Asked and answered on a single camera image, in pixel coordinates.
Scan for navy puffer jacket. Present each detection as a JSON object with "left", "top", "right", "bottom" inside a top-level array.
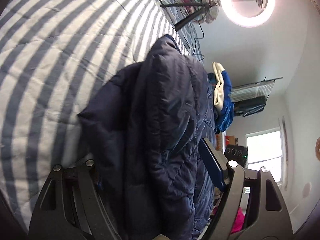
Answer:
[{"left": 78, "top": 35, "right": 215, "bottom": 239}]

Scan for dark clothes on rack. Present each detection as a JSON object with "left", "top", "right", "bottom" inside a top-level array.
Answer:
[{"left": 234, "top": 96, "right": 267, "bottom": 117}]

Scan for black clothes rack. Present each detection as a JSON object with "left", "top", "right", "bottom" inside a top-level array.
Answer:
[{"left": 229, "top": 77, "right": 283, "bottom": 117}]

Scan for black speaker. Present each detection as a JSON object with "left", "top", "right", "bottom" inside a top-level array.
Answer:
[{"left": 224, "top": 145, "right": 248, "bottom": 168}]

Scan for blue jacket on pile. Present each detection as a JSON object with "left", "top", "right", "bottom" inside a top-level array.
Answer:
[{"left": 208, "top": 70, "right": 234, "bottom": 134}]

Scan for window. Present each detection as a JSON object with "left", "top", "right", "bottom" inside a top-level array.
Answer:
[{"left": 246, "top": 128, "right": 284, "bottom": 184}]

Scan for cream cloth in pile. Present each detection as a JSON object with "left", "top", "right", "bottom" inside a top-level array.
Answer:
[{"left": 212, "top": 62, "right": 225, "bottom": 113}]

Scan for striped cloth on rack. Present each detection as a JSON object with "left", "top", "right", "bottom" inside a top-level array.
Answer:
[{"left": 229, "top": 79, "right": 275, "bottom": 102}]

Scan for blue checkered bed sheet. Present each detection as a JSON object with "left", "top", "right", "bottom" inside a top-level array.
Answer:
[{"left": 134, "top": 0, "right": 205, "bottom": 61}]

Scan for blue white striped quilt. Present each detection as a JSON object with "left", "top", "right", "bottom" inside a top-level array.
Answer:
[{"left": 1, "top": 0, "right": 191, "bottom": 231}]

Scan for black tripod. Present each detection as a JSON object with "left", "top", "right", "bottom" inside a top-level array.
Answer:
[{"left": 158, "top": 0, "right": 221, "bottom": 32}]

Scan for black cable on bed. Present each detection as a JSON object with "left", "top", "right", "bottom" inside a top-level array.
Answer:
[{"left": 191, "top": 21, "right": 206, "bottom": 62}]

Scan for white ring light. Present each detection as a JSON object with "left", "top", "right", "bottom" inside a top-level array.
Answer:
[{"left": 220, "top": 0, "right": 276, "bottom": 28}]

